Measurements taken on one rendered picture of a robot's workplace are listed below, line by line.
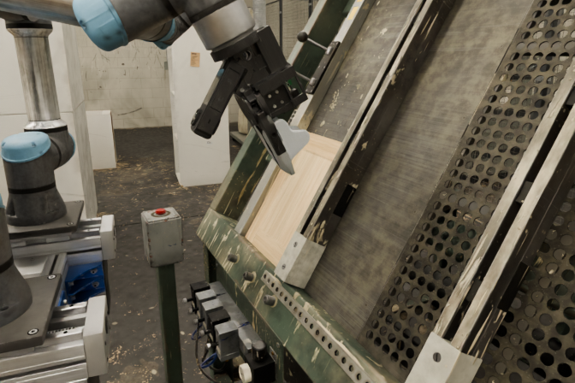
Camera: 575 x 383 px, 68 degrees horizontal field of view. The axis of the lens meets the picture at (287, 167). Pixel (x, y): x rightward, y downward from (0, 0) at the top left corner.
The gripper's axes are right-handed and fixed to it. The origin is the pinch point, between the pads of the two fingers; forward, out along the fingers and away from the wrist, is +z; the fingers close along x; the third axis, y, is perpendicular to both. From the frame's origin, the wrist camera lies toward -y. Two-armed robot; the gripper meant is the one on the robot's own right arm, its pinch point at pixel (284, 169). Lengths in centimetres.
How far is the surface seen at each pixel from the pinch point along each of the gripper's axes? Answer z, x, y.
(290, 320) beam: 46, 27, -12
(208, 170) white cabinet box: 127, 422, -6
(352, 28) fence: 1, 77, 57
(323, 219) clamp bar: 32.2, 34.9, 8.9
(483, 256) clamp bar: 28.8, -8.6, 21.2
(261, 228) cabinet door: 40, 64, -5
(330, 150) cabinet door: 25, 53, 24
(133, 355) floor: 102, 142, -89
